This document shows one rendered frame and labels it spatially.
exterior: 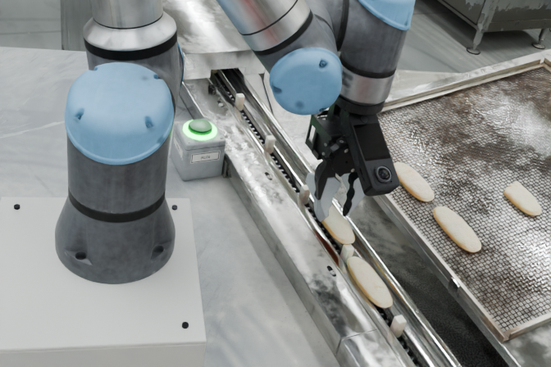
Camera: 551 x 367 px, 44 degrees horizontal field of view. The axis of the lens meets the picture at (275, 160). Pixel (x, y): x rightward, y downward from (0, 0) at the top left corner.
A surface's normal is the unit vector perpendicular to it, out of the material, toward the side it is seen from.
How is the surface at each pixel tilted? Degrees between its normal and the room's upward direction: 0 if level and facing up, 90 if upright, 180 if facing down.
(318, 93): 90
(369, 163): 29
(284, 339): 0
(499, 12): 90
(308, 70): 90
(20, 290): 0
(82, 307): 0
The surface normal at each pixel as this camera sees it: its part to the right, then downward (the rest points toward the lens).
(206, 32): 0.16, -0.80
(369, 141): 0.34, -0.41
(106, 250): 0.05, 0.33
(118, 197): 0.19, 0.61
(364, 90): -0.11, 0.57
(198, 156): 0.41, 0.59
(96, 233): -0.18, 0.28
